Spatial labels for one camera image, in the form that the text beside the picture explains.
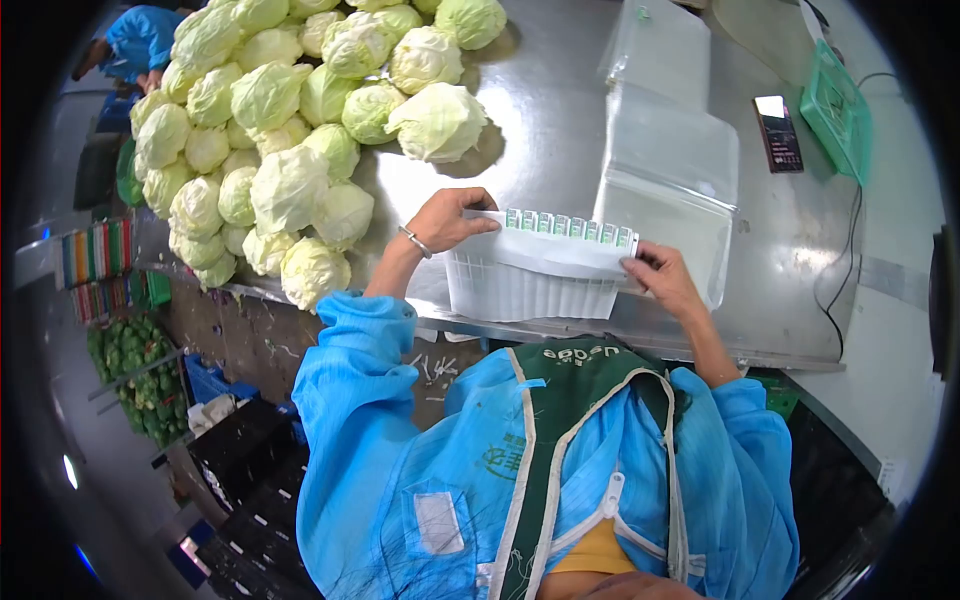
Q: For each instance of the person's left hand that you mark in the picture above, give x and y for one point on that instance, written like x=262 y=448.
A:
x=442 y=221

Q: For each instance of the person's right hand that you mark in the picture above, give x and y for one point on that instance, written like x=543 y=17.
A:
x=667 y=277

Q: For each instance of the person's right fingers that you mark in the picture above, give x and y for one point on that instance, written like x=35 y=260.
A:
x=651 y=251

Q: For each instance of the person's left thumb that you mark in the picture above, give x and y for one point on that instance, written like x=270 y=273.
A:
x=471 y=229

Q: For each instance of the person's left index finger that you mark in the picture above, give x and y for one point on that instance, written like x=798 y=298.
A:
x=480 y=198

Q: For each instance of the person's right thumb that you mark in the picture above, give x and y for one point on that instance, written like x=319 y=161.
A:
x=636 y=268

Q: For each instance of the stack of clear plastic bags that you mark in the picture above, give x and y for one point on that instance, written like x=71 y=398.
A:
x=667 y=172

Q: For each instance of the black smartphone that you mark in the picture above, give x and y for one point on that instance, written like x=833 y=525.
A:
x=778 y=135

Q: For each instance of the pile of green cabbages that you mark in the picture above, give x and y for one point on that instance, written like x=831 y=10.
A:
x=277 y=142

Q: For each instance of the green plastic scale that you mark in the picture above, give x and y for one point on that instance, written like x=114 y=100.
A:
x=836 y=112

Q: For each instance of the person's body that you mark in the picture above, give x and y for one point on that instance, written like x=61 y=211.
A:
x=450 y=465

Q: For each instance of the blue plastic crate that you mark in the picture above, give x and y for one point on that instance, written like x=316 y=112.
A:
x=210 y=379

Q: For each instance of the stack of black crates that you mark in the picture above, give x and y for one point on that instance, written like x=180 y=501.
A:
x=255 y=487

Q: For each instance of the crate of green vegetables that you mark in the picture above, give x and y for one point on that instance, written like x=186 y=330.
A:
x=142 y=375

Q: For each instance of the stack of coloured crates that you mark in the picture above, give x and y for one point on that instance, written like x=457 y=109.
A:
x=97 y=262

